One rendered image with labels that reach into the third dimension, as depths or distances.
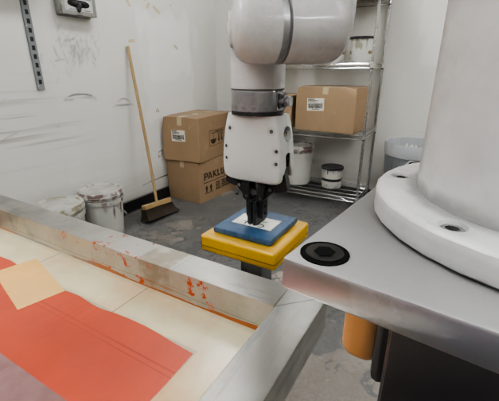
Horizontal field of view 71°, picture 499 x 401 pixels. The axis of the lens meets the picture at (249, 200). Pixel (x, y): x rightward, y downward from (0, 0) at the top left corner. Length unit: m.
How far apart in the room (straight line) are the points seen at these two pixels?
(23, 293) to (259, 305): 0.27
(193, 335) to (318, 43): 0.33
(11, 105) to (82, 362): 2.37
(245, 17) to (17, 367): 0.38
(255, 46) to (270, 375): 0.31
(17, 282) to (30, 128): 2.24
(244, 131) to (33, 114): 2.30
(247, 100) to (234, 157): 0.09
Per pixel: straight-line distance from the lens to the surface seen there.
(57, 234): 0.54
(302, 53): 0.43
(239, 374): 0.28
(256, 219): 0.54
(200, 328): 0.37
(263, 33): 0.40
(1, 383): 0.38
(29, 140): 2.71
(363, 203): 0.16
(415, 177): 0.17
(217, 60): 4.09
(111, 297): 0.43
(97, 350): 0.37
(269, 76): 0.48
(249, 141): 0.50
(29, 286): 0.49
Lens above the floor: 1.19
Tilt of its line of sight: 20 degrees down
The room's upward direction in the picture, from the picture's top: straight up
